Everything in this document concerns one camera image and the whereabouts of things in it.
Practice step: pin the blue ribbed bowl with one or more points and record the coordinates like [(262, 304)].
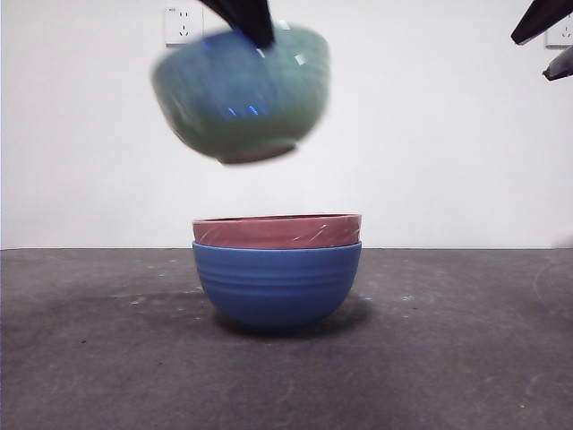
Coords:
[(277, 286)]

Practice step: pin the green ribbed bowl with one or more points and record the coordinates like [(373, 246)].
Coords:
[(242, 94)]

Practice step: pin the white wall socket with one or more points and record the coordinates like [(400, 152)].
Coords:
[(561, 38), (179, 24)]

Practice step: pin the red ribbed bowl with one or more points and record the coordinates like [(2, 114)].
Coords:
[(277, 233)]

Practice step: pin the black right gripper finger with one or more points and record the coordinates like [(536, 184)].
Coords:
[(544, 18), (561, 67)]

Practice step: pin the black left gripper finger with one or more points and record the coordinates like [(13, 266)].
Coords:
[(246, 18)]

